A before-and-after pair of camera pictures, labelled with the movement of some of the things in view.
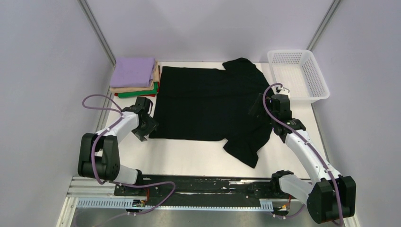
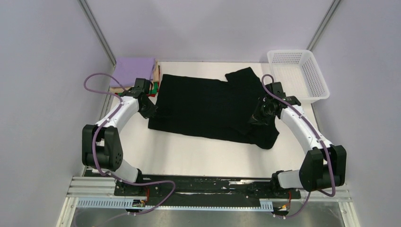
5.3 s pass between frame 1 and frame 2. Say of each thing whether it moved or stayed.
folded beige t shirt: stayed
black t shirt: moved
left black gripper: moved
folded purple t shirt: stayed
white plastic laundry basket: stayed
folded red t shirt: stayed
